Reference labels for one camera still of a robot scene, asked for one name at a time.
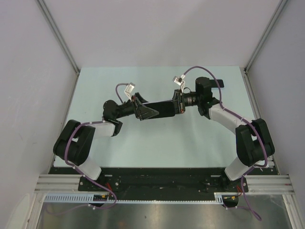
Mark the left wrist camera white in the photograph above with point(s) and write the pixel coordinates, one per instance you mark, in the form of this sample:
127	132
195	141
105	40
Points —
128	90

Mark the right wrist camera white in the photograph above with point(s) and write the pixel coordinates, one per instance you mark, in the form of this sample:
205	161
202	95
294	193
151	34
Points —
180	81

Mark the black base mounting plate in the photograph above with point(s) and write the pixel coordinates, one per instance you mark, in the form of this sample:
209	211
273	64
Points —
160	184

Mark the black smartphone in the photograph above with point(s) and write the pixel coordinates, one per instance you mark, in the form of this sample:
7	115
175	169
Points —
165	109

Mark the aluminium corner frame post right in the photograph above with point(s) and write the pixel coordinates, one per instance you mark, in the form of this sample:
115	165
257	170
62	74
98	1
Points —
266	33

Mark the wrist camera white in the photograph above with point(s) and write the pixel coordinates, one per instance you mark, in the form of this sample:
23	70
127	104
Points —
128	90
180	81

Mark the white slotted cable duct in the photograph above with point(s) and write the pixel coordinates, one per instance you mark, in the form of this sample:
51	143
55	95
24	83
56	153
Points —
102	199

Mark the lilac phone case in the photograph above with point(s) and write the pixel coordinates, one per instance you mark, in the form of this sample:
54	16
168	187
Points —
159	101

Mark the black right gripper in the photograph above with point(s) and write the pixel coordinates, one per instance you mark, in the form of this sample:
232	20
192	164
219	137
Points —
179	103

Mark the black phone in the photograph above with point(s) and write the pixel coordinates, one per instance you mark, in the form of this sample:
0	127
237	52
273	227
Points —
217	84

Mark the aluminium corner frame post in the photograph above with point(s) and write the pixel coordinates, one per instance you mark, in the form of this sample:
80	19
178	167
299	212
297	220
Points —
266	33
57	34

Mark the aluminium corner frame post left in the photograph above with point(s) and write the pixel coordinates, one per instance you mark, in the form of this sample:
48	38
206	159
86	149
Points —
57	34

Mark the aluminium front rail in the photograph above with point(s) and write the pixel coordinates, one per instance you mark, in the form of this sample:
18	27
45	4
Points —
257	184

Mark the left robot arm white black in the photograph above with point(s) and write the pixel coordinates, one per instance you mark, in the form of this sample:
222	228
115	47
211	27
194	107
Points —
75	141

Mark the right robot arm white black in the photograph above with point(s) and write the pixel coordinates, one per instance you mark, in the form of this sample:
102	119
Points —
253	139

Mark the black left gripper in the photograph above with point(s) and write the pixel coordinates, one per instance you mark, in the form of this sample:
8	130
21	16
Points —
141	112

